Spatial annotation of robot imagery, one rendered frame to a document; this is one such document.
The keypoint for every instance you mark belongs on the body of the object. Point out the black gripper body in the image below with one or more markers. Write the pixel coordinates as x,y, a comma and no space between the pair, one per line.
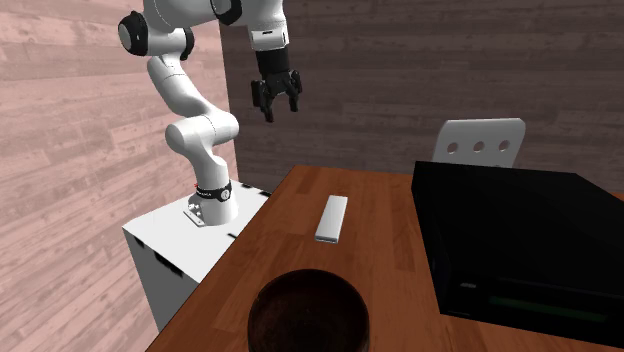
273,66

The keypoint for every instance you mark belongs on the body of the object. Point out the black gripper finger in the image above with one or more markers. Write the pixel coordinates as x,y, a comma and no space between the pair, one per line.
263,100
294,88

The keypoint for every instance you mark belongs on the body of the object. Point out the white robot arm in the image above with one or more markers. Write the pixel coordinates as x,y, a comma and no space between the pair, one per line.
195,92

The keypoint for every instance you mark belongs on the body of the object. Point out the white flat remote control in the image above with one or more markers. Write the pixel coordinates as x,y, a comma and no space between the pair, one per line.
332,218

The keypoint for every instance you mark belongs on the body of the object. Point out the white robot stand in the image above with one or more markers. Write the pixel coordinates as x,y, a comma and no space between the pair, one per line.
168,244

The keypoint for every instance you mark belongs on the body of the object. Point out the brown wooden table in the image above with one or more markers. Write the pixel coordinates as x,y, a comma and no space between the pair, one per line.
370,273

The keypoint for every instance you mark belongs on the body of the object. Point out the dark brown round bowl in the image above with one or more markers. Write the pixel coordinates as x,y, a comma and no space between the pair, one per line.
308,312

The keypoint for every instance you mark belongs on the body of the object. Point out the black box appliance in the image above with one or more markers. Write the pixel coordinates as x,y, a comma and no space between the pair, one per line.
516,244

